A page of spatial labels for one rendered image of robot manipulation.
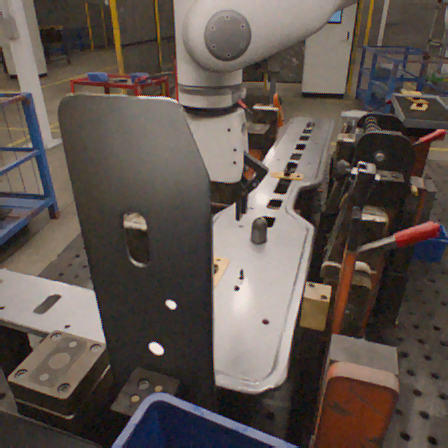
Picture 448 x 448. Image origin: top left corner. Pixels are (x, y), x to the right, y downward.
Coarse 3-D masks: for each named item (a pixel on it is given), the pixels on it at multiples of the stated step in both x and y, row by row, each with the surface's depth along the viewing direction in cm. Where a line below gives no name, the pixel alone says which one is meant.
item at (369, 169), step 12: (336, 168) 48; (360, 168) 49; (372, 168) 47; (336, 180) 48; (360, 180) 47; (372, 180) 46; (384, 180) 47; (348, 192) 51; (360, 192) 47; (348, 204) 49; (360, 204) 48; (348, 216) 49; (336, 228) 54; (336, 240) 51; (336, 252) 52
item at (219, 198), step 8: (216, 184) 100; (224, 184) 98; (216, 192) 100; (224, 192) 99; (232, 192) 99; (216, 200) 101; (224, 200) 101; (232, 200) 101; (216, 208) 103; (224, 208) 102
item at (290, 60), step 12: (360, 12) 701; (288, 48) 753; (300, 48) 749; (288, 60) 763; (300, 60) 760; (288, 72) 774; (300, 72) 771; (348, 72) 754; (264, 84) 790; (348, 84) 768
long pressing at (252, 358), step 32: (288, 128) 144; (320, 128) 144; (288, 160) 112; (320, 160) 112; (256, 192) 92; (288, 192) 92; (224, 224) 78; (288, 224) 78; (224, 256) 67; (256, 256) 67; (288, 256) 67; (224, 288) 60; (256, 288) 60; (288, 288) 59; (224, 320) 53; (256, 320) 53; (288, 320) 53; (160, 352) 48; (224, 352) 48; (256, 352) 48; (288, 352) 48; (224, 384) 44; (256, 384) 44
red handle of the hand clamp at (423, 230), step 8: (424, 224) 48; (432, 224) 48; (400, 232) 50; (408, 232) 49; (416, 232) 48; (424, 232) 48; (432, 232) 48; (384, 240) 51; (392, 240) 50; (400, 240) 49; (408, 240) 49; (416, 240) 49; (424, 240) 49; (360, 248) 53; (368, 248) 52; (376, 248) 51; (384, 248) 51; (392, 248) 51; (400, 248) 50; (360, 256) 53; (368, 256) 52
